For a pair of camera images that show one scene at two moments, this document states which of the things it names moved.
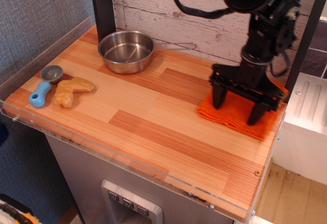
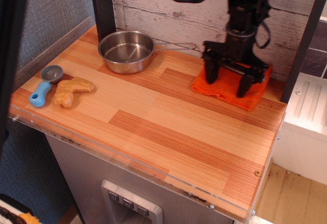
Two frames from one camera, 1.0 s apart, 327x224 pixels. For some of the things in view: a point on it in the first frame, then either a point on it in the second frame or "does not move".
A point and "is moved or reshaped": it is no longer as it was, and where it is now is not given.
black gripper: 249,80 → 237,53
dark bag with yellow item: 12,211 does not move
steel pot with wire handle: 130,52 does not move
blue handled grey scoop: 51,74 does not move
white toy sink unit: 301,145 does not move
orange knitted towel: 234,113 is moved or reshaped
